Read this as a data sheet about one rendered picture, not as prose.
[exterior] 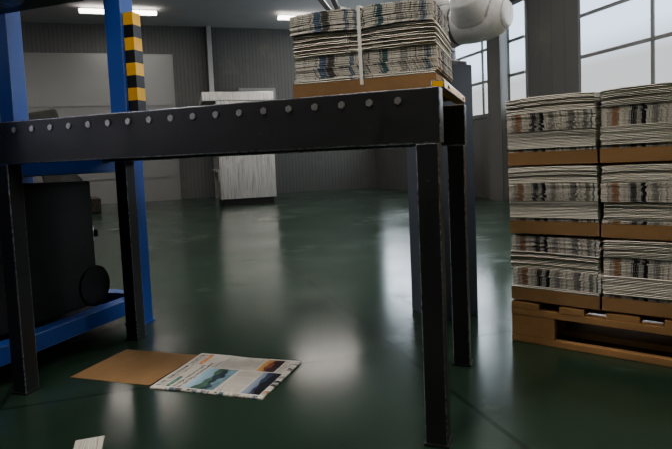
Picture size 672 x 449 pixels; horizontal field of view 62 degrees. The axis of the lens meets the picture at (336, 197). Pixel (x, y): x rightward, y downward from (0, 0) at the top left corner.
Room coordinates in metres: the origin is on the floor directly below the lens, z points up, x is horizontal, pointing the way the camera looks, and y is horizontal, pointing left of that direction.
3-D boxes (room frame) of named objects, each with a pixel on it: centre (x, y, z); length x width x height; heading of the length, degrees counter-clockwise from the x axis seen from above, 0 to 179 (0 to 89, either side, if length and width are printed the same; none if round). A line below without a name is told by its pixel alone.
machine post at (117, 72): (2.33, 0.85, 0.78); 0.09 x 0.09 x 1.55; 71
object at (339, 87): (1.59, -0.02, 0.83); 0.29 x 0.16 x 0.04; 161
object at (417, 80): (1.52, -0.23, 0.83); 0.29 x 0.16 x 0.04; 161
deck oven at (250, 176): (9.28, 1.60, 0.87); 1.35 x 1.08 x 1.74; 15
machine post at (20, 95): (2.53, 1.42, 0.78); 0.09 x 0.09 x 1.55; 71
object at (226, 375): (1.70, 0.36, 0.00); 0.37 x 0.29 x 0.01; 71
